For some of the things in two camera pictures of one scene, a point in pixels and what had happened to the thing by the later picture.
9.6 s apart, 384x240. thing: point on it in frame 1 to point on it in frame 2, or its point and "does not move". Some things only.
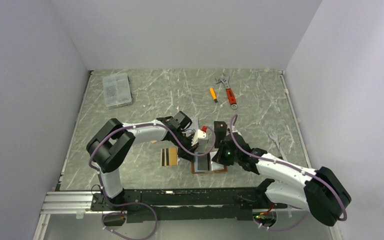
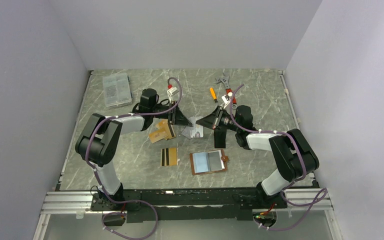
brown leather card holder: x=202 y=164 does not move
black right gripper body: x=228 y=157 to x=224 y=121
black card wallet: x=220 y=129 does not move
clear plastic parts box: x=117 y=89 does not move
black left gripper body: x=187 y=142 to x=170 y=116
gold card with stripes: x=169 y=156 does not move
